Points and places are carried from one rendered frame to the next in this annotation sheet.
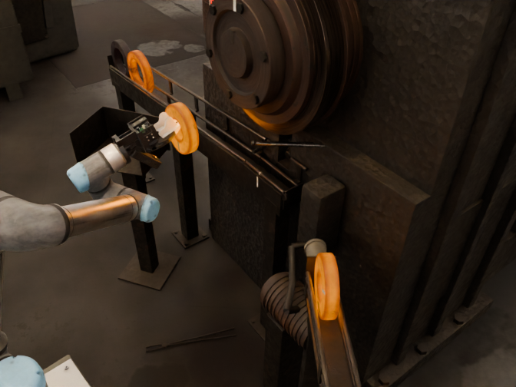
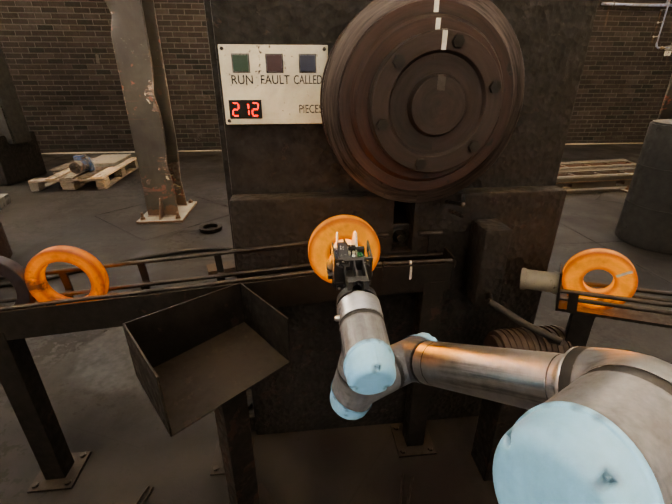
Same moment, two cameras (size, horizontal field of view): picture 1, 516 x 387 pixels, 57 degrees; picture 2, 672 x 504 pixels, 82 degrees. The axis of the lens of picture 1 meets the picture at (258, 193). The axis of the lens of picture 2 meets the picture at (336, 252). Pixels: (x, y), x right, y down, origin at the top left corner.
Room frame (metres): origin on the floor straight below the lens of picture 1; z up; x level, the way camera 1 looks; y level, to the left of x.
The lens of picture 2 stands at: (0.86, 0.91, 1.17)
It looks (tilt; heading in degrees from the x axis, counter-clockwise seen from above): 24 degrees down; 302
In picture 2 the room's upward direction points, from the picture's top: straight up
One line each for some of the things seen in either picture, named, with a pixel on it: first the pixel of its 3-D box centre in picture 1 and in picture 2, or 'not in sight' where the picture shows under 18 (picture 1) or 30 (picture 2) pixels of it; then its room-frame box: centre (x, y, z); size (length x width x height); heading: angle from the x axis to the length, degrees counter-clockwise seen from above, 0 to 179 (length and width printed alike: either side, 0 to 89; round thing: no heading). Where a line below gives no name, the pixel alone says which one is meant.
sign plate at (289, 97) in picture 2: not in sight; (275, 85); (1.54, 0.09, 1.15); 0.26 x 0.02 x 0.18; 38
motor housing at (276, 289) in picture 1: (292, 349); (515, 404); (0.86, -0.12, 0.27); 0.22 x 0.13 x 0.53; 38
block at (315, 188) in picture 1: (320, 216); (484, 261); (1.02, -0.18, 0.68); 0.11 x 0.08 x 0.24; 128
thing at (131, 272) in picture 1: (133, 204); (226, 446); (1.43, 0.49, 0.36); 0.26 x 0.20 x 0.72; 73
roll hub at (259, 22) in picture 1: (241, 52); (434, 105); (1.14, 0.05, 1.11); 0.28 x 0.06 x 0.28; 38
